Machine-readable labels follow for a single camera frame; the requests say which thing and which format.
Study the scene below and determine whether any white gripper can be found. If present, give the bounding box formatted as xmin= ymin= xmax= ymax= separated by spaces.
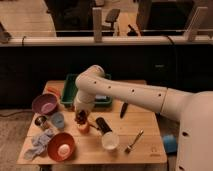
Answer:
xmin=74 ymin=92 xmax=95 ymax=115

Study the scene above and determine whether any dark purple grape bunch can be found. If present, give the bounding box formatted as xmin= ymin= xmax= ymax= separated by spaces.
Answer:
xmin=75 ymin=110 xmax=87 ymax=125

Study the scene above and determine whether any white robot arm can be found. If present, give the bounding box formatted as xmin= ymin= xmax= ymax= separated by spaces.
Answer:
xmin=74 ymin=65 xmax=213 ymax=171

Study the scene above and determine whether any purple bowl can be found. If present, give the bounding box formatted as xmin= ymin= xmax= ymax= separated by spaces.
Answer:
xmin=32 ymin=93 xmax=58 ymax=115

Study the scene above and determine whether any red bowl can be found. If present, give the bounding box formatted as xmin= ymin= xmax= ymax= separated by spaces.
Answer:
xmin=47 ymin=132 xmax=75 ymax=162

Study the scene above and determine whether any blue sponge in tray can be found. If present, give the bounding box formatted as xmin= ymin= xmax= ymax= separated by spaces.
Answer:
xmin=95 ymin=95 xmax=108 ymax=101

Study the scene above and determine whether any green plastic tray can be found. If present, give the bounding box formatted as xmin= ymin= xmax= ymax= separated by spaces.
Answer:
xmin=60 ymin=73 xmax=112 ymax=108

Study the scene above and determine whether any orange fruit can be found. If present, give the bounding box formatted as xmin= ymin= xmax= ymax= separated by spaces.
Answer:
xmin=77 ymin=122 xmax=90 ymax=134

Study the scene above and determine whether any yellow banana toy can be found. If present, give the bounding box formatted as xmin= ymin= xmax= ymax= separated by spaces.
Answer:
xmin=88 ymin=121 xmax=100 ymax=130

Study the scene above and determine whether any black cylindrical object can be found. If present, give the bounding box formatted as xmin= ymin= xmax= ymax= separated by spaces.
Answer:
xmin=96 ymin=117 xmax=112 ymax=133

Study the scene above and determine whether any blue cup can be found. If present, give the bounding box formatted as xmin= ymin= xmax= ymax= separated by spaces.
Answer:
xmin=50 ymin=112 xmax=65 ymax=129

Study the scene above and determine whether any white cup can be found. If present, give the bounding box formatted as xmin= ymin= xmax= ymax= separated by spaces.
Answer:
xmin=101 ymin=132 xmax=119 ymax=151

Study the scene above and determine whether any small metal cup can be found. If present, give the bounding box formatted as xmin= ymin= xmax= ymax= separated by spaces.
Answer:
xmin=34 ymin=116 xmax=49 ymax=130

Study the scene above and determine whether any grey blue cloth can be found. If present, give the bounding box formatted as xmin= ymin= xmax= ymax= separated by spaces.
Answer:
xmin=24 ymin=129 xmax=54 ymax=160

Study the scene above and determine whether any metal fork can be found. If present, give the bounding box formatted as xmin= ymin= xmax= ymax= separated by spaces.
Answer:
xmin=124 ymin=130 xmax=144 ymax=154

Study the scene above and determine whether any blue object beside table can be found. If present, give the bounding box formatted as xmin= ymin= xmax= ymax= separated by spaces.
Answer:
xmin=163 ymin=135 xmax=177 ymax=154

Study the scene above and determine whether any black handled knife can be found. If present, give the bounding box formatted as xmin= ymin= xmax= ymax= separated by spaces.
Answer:
xmin=120 ymin=103 xmax=128 ymax=118

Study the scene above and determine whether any white horizontal rail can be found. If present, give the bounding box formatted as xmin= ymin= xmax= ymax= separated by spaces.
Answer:
xmin=0 ymin=35 xmax=213 ymax=47

